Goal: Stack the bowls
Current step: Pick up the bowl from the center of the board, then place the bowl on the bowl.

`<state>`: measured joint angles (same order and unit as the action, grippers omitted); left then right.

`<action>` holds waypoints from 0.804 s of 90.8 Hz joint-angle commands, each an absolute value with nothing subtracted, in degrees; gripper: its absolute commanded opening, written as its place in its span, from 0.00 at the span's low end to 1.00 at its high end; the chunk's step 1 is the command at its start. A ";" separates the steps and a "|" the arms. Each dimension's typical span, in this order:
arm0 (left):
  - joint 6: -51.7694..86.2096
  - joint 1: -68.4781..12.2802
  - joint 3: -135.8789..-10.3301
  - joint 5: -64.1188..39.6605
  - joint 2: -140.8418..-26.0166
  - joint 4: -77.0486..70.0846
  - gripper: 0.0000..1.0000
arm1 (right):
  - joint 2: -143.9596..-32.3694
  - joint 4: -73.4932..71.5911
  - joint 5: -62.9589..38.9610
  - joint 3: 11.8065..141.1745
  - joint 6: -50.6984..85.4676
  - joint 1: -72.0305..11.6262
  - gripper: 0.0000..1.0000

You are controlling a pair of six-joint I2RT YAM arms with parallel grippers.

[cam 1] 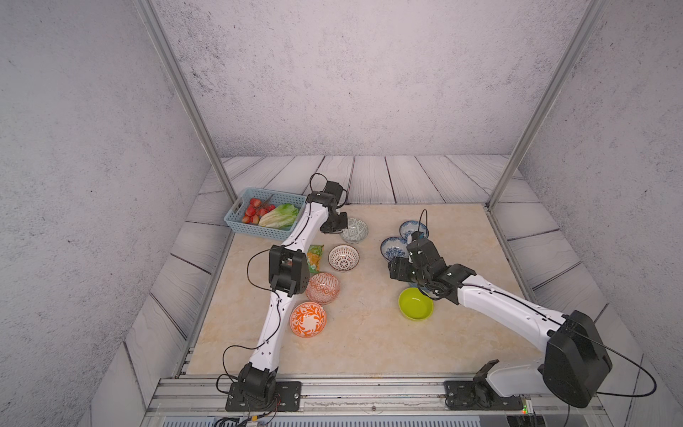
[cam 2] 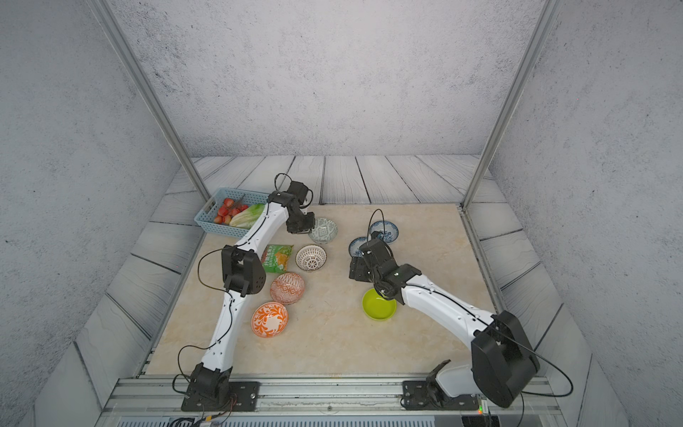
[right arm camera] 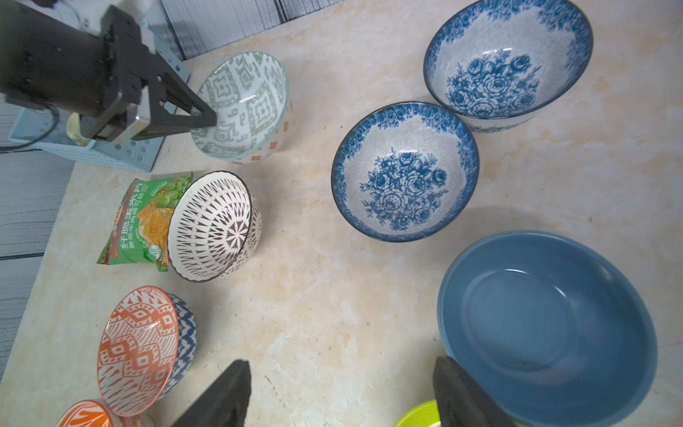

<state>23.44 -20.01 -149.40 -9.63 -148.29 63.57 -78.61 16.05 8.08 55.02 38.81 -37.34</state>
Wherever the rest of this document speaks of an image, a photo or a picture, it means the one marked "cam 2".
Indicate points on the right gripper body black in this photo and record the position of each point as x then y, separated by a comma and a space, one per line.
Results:
362, 272

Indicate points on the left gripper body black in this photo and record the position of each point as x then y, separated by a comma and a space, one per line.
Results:
301, 222

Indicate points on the blue floral bowl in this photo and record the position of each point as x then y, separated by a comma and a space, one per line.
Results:
385, 230
354, 247

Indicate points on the green geometric pattern bowl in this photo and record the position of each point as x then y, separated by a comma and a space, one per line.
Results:
324, 231

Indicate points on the brown lattice pattern bowl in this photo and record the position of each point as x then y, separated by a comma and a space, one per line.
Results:
311, 258

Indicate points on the red diamond pattern bowl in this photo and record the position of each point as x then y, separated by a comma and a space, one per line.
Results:
287, 288

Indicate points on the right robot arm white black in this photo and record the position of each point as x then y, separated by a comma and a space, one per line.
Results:
502, 362

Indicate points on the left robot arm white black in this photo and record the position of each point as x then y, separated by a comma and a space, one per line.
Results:
243, 276

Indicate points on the green snack chip bag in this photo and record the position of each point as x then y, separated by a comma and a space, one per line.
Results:
275, 258

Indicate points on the lime green bowl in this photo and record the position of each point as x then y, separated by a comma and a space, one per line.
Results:
376, 307

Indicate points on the green lettuce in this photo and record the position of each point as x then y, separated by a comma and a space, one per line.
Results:
248, 217

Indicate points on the light blue plastic basket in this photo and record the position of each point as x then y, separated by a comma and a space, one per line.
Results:
204, 218

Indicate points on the red strawberries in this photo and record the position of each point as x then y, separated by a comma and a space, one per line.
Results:
229, 209

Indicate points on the orange floral bowl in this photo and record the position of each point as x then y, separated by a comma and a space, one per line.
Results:
269, 320

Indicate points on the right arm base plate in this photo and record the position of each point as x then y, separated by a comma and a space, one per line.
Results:
423, 395

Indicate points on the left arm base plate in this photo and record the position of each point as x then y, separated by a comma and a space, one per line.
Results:
243, 396

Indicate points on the aluminium front rail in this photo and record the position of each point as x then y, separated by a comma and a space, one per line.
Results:
314, 400

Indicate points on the left aluminium frame post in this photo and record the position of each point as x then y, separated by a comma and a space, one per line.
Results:
115, 35

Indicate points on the aluminium frame post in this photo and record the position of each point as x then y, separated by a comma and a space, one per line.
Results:
530, 57
115, 35

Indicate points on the right aluminium frame post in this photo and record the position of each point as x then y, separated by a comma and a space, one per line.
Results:
530, 57

